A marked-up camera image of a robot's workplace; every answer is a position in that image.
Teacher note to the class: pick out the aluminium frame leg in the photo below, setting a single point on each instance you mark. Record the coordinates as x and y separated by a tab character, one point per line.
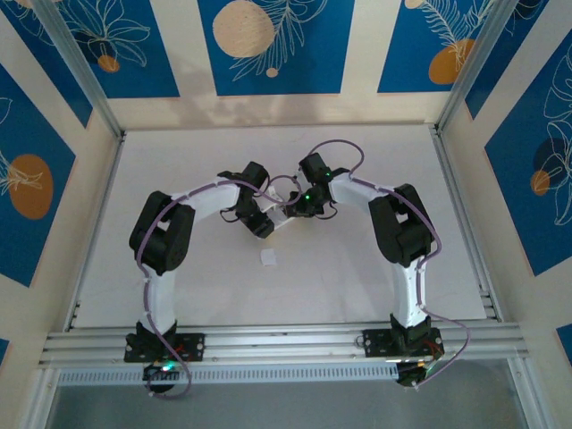
527	397
42	397

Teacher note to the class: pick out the aluminium corner post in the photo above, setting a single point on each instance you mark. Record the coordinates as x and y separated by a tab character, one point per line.
473	62
85	76

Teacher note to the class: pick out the aluminium frame rail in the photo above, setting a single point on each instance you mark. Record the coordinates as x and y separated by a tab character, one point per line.
286	339

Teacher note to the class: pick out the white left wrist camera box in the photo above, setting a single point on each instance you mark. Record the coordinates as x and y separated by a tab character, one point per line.
271	201

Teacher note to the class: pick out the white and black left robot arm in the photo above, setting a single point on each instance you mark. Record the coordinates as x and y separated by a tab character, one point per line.
161	299

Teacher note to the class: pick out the white battery cover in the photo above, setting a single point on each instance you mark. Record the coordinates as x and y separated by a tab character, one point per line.
268	258

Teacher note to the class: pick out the white remote control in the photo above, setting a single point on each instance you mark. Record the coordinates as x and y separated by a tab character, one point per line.
279	220

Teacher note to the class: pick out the black controller board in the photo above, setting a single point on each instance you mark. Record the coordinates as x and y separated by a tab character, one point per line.
409	377
152	372

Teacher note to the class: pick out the aluminium side rail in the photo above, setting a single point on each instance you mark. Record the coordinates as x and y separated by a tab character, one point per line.
450	174
111	179

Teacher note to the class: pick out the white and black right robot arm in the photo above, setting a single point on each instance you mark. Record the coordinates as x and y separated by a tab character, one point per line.
409	295

